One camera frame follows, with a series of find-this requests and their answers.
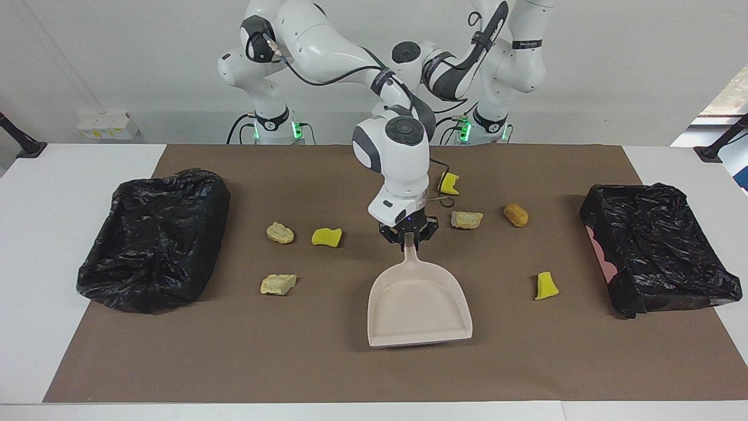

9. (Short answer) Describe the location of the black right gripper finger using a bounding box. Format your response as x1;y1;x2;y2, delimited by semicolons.
414;218;440;249
379;224;408;252

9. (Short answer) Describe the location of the tan foam chunk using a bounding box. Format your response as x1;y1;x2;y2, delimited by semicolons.
259;274;298;296
450;210;484;230
266;222;295;245

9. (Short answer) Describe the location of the beige plastic dustpan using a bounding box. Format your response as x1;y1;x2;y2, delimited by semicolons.
367;241;473;349

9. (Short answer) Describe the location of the brown cork piece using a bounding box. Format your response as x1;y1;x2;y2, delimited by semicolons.
503;203;529;228

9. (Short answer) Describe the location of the wedge yellow sponge piece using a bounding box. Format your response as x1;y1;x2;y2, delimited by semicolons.
534;271;560;301

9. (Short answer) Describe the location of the pink bin with black bag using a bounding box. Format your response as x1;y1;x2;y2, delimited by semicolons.
579;182;743;319

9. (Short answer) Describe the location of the bin lined with black bag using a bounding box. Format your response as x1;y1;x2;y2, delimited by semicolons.
76;168;231;315

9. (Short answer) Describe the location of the brown table mat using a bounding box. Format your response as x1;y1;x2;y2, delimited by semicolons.
43;144;748;404

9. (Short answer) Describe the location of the black base power cable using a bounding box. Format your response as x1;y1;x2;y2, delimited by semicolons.
431;114;468;145
227;113;258;145

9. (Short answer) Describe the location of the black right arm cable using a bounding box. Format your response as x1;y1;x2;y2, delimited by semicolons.
263;32;462;208

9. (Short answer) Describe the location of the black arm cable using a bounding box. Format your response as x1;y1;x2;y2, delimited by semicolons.
435;0;510;115
263;32;462;208

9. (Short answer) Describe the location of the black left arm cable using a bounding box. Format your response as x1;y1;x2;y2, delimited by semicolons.
435;0;510;115

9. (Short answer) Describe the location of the black camera stand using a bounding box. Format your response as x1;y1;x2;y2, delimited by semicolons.
0;111;48;159
694;114;748;164

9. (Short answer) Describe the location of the white wall socket box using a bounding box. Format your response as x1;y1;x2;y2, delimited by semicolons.
76;110;141;141

